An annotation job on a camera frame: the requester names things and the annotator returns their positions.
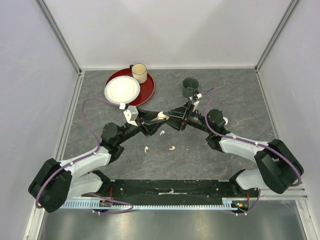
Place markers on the slotted grey cable duct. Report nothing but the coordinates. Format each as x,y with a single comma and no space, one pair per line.
160,202

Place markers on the dark green mug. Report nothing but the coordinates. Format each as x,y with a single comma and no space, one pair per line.
189,86

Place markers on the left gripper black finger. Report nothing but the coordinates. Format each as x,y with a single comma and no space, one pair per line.
147,116
154,126

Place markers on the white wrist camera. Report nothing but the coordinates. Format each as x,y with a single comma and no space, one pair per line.
194,99
130,113

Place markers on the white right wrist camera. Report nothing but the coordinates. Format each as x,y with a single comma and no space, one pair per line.
194,99

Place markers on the cream ceramic mug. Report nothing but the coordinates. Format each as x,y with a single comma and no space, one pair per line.
139,72

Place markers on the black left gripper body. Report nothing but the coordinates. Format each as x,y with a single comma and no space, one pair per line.
143,127

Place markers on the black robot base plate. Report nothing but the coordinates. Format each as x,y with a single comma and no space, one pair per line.
121,189

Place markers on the round red tray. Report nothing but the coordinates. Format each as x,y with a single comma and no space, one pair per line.
146,89

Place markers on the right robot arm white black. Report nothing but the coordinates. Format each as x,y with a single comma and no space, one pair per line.
277,168

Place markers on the white paper plate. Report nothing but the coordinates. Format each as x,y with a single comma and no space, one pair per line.
122,89

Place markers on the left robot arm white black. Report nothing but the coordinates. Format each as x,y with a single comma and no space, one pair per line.
58,181

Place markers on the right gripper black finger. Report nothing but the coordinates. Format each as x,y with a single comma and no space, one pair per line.
179,112
176,123

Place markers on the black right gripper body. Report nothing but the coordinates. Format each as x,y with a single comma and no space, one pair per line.
191,117

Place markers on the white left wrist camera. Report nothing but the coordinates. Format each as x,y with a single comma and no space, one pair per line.
130,113

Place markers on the beige earbud charging case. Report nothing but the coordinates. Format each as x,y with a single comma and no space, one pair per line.
162,116

